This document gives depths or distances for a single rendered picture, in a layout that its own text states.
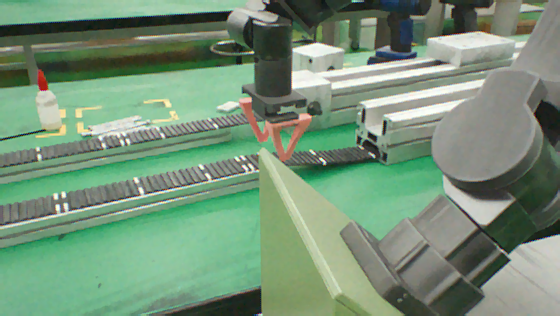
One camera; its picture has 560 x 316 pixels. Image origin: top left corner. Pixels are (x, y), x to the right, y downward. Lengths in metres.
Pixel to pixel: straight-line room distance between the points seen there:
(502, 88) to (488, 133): 0.04
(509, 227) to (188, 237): 0.43
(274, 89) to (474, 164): 0.41
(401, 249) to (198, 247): 0.34
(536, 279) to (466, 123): 1.28
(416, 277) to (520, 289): 1.23
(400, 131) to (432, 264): 0.50
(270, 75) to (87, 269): 0.35
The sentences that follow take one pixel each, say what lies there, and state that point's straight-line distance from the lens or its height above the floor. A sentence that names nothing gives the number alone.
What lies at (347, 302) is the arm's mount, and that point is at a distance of 0.31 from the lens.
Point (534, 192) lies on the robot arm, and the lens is 0.43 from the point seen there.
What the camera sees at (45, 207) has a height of 0.81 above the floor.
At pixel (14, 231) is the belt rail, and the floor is 0.80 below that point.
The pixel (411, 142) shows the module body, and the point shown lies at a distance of 0.92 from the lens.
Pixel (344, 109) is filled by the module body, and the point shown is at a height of 0.81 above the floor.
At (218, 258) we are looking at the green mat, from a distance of 0.66.
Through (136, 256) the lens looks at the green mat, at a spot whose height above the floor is 0.78.
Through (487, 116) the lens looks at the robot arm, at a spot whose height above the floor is 1.03.
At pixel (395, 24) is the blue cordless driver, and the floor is 0.91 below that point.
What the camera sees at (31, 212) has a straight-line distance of 0.75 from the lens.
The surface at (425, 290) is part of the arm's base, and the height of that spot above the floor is 0.92.
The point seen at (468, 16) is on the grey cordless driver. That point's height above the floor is 0.92.
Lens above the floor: 1.17
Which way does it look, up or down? 27 degrees down
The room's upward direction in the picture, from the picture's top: straight up
